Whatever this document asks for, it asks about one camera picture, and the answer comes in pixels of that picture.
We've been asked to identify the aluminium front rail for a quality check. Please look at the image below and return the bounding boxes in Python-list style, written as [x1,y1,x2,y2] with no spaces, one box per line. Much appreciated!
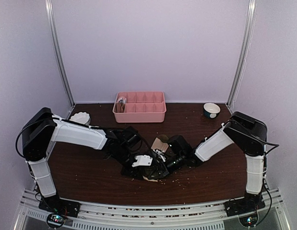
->
[12,189,293,230]

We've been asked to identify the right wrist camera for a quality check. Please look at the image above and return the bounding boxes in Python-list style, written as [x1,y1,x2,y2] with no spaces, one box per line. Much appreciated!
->
[154,149,169,162]

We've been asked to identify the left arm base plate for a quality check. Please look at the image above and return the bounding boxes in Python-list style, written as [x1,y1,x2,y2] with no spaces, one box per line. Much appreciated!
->
[38,199,81,229]

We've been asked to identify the aluminium frame post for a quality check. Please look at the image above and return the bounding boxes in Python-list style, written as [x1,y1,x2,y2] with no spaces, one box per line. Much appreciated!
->
[226,0,257,112]
[45,0,75,107]

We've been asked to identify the pink divided organizer tray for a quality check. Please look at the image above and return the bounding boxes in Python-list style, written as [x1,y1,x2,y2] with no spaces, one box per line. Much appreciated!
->
[112,91,166,123]

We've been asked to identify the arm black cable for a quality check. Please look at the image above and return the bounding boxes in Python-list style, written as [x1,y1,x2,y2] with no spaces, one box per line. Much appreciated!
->
[229,119,280,156]
[90,124,163,159]

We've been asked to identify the beige striped sock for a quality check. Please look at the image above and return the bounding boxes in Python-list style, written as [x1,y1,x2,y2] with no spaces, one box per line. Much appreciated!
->
[143,135,169,182]

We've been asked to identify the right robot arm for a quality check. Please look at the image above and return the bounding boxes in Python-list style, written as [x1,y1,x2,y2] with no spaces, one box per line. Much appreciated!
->
[145,112,279,212]

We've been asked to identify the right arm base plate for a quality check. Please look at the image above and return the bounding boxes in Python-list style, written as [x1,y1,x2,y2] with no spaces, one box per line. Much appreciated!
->
[224,197,265,228]

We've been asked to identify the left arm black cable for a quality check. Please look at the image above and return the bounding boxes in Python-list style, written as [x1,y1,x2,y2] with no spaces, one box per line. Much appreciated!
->
[90,124,163,159]

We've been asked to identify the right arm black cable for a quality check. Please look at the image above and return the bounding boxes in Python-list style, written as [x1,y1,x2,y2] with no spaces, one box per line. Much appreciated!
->
[229,119,280,156]

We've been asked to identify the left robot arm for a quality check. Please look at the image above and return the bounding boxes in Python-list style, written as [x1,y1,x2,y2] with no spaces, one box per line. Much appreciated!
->
[17,107,153,213]

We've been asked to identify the left aluminium frame post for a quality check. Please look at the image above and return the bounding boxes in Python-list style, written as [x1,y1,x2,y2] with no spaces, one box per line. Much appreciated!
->
[45,0,75,107]

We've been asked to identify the rolled socks in tray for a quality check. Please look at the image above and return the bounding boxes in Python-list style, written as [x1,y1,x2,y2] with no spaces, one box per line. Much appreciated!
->
[115,96,127,113]

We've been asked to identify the white scalloped bowl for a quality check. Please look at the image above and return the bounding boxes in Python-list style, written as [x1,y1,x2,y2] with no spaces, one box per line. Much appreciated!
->
[70,112,91,126]

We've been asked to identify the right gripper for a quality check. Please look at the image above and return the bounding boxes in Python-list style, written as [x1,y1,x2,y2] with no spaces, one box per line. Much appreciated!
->
[149,153,186,180]

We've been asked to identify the white and teal bowl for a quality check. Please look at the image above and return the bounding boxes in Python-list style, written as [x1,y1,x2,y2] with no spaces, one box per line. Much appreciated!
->
[203,103,221,119]

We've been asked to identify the right aluminium frame post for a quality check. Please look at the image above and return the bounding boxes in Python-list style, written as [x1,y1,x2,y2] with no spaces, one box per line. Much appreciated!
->
[226,0,257,112]

